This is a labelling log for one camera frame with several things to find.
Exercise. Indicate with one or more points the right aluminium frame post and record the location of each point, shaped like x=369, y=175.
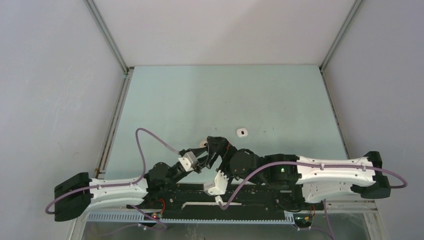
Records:
x=343, y=30

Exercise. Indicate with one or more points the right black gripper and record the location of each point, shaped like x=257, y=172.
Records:
x=221, y=145

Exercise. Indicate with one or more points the aluminium frame post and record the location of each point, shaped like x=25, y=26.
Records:
x=343, y=30
x=105, y=154

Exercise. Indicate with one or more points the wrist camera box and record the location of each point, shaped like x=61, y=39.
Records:
x=218, y=186
x=188, y=161

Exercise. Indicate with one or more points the beige earbud charging case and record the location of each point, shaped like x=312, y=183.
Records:
x=203, y=144

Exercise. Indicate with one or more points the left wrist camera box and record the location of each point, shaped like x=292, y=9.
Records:
x=188, y=161

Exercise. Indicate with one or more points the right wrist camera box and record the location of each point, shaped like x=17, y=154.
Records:
x=218, y=186

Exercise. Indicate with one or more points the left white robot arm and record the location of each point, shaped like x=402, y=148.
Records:
x=81, y=193

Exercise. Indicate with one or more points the white earbud charging case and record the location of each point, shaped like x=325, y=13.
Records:
x=242, y=132

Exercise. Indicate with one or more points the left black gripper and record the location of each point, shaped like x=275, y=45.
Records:
x=198, y=152

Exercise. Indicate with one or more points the left aluminium frame post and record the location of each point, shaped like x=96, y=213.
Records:
x=105, y=154

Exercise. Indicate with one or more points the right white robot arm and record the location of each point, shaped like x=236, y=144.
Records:
x=309, y=179

